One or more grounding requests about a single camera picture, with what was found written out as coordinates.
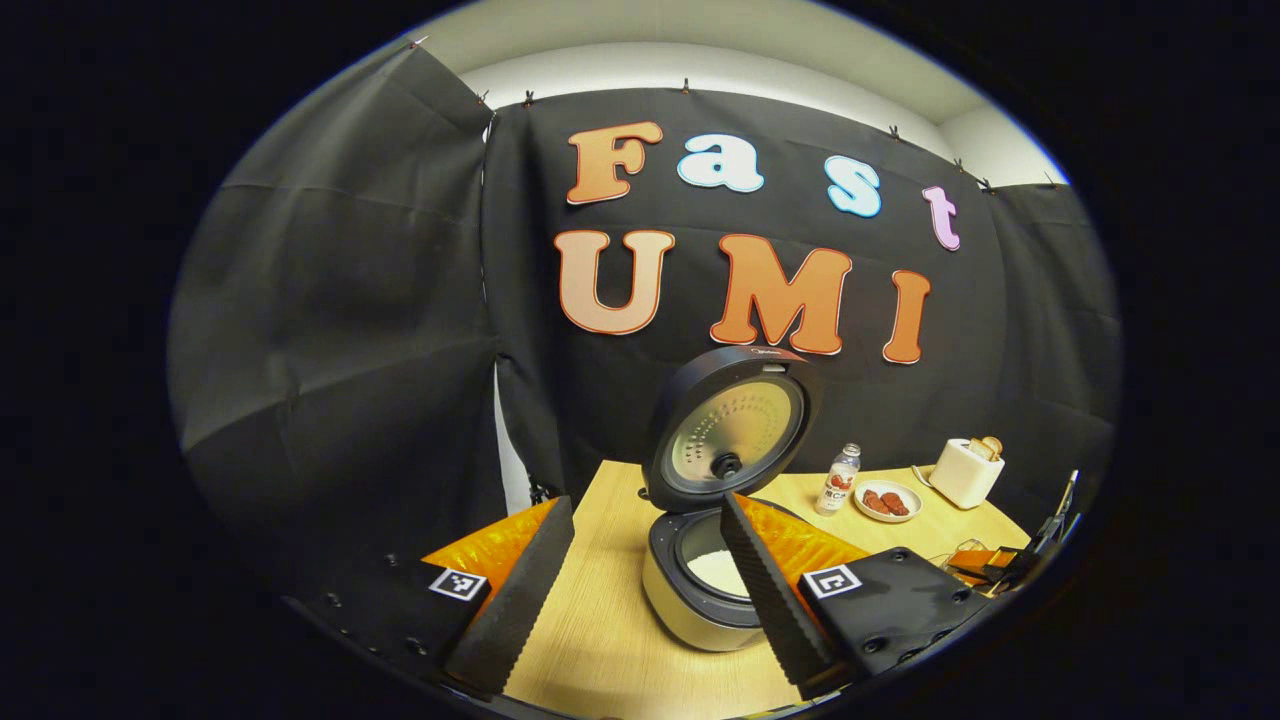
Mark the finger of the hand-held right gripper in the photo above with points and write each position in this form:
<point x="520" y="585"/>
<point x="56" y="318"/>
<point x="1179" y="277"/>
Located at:
<point x="972" y="562"/>

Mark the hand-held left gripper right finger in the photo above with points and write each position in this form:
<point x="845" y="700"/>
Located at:
<point x="775" y="590"/>

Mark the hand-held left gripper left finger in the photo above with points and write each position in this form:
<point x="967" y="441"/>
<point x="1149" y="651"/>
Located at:
<point x="520" y="600"/>

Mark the white rice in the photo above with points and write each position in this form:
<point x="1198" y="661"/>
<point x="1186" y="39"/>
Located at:
<point x="715" y="570"/>

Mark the dark grey rice cooker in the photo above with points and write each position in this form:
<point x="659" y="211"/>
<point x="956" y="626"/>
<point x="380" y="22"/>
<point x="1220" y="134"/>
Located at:
<point x="690" y="610"/>

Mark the white toaster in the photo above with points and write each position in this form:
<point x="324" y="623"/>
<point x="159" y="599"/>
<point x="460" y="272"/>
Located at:
<point x="960" y="475"/>

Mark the red meat piece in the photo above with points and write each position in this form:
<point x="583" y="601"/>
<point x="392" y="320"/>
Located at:
<point x="874" y="502"/>
<point x="896" y="504"/>

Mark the white plate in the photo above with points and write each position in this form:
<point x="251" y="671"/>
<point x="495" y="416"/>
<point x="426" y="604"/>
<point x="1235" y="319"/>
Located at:
<point x="905" y="490"/>

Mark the toast slice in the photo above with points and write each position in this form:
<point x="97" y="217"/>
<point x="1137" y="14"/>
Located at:
<point x="979" y="449"/>
<point x="994" y="446"/>

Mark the small clear bottle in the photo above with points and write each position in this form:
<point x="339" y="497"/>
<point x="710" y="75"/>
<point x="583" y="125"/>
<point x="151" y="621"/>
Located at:
<point x="838" y="485"/>

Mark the black backdrop cloth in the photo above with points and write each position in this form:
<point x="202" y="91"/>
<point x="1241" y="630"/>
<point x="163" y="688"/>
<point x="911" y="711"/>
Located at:
<point x="350" y="300"/>

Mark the row of small backdrop clips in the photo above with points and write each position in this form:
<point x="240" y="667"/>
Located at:
<point x="686" y="85"/>

